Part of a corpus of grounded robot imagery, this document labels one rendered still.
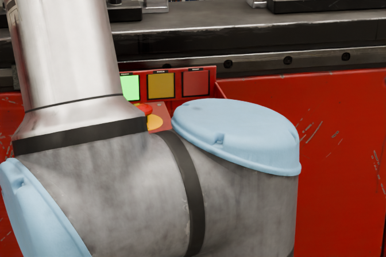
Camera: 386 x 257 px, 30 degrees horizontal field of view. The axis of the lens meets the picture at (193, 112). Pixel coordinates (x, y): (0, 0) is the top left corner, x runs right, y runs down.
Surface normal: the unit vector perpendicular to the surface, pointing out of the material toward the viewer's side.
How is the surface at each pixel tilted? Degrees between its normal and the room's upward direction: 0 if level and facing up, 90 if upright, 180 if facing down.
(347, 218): 90
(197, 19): 0
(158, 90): 90
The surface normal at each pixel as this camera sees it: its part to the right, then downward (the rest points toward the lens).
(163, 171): 0.26, -0.49
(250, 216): 0.41, 0.40
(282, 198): 0.67, 0.29
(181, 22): 0.00, -0.92
